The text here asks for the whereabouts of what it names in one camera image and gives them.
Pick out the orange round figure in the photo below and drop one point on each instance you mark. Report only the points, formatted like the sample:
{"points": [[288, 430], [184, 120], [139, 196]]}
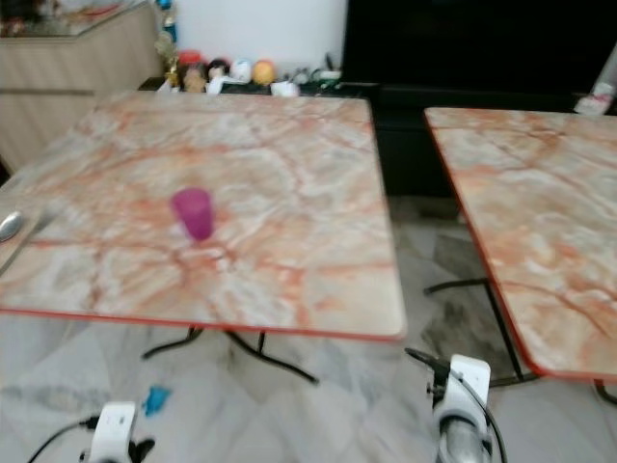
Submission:
{"points": [[263, 70]]}

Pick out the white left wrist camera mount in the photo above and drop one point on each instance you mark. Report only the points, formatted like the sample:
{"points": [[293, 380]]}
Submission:
{"points": [[114, 429]]}

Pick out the steel spoon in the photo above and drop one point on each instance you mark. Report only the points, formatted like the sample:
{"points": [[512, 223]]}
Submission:
{"points": [[12, 227]]}

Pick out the white card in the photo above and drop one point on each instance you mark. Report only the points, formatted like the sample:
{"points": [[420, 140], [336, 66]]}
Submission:
{"points": [[284, 89]]}

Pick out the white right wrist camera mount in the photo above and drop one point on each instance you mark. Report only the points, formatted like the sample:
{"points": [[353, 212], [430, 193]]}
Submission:
{"points": [[467, 381]]}

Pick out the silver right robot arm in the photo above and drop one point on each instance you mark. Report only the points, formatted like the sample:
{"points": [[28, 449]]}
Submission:
{"points": [[463, 439]]}

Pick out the light wooden cabinet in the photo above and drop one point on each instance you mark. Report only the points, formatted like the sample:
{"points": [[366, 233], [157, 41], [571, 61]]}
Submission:
{"points": [[77, 77]]}

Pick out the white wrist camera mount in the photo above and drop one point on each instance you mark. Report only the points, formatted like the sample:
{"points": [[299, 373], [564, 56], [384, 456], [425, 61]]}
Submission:
{"points": [[467, 381], [114, 429]]}

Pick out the black-haired doll figure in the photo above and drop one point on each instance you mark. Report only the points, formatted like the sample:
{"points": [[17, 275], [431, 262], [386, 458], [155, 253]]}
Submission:
{"points": [[218, 72]]}

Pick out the jar with red lid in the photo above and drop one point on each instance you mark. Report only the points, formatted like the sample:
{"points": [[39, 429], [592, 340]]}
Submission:
{"points": [[191, 68]]}

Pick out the purple plastic cup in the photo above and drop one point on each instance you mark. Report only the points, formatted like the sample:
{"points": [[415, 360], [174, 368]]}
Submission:
{"points": [[193, 212]]}

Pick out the black television screen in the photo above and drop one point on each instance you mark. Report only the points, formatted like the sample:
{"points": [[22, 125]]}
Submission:
{"points": [[472, 39]]}

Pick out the gold trophy with blue ball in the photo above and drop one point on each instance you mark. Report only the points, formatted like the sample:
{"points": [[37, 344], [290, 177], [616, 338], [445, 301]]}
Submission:
{"points": [[169, 53]]}

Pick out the small blue floor object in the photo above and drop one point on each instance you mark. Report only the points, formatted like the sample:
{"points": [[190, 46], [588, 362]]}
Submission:
{"points": [[156, 398]]}

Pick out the white round figure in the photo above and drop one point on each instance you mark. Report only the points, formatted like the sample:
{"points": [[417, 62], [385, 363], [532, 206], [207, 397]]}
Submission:
{"points": [[240, 70]]}

